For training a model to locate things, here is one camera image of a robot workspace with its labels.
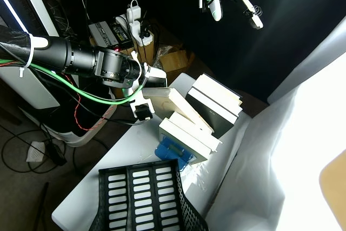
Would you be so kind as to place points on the white power strip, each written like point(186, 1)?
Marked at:
point(138, 32)

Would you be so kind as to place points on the small brown cardboard box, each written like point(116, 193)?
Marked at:
point(174, 62)

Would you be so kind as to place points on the white paper sheet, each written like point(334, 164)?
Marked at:
point(36, 152)

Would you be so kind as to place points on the black power brick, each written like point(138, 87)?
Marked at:
point(55, 154)

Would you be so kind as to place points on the tan kraft cover book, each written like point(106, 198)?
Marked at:
point(167, 104)

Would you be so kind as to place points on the clear plastic film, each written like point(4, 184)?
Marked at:
point(197, 177)

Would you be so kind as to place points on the beige spine book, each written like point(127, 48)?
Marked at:
point(213, 92)

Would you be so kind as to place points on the black book with white label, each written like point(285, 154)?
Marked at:
point(194, 129)

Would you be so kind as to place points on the black cloth backdrop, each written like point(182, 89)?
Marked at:
point(270, 39)

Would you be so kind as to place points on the white cloth backdrop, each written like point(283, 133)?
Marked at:
point(297, 133)

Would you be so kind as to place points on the silver power supply box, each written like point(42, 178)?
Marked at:
point(102, 35)

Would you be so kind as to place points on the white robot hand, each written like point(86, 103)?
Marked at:
point(215, 1)
point(158, 78)

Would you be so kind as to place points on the blue plastic bookend tray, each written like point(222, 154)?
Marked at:
point(167, 155)

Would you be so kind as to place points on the tan wooden board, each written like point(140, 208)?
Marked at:
point(335, 187)

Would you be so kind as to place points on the black mesh file rack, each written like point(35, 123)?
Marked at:
point(151, 193)

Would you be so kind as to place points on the black Century book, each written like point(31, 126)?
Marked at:
point(216, 85)

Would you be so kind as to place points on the black power converter box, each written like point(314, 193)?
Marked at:
point(121, 35)

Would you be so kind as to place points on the crinkled plastic bag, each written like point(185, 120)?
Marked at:
point(162, 52)

